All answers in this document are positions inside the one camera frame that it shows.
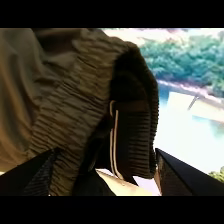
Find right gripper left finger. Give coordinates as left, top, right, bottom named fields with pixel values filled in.
left=0, top=147, right=62, bottom=197

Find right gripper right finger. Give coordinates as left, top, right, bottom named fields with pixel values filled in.
left=154, top=147, right=224, bottom=197

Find grey-brown pants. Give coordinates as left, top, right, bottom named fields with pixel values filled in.
left=0, top=27, right=160, bottom=197

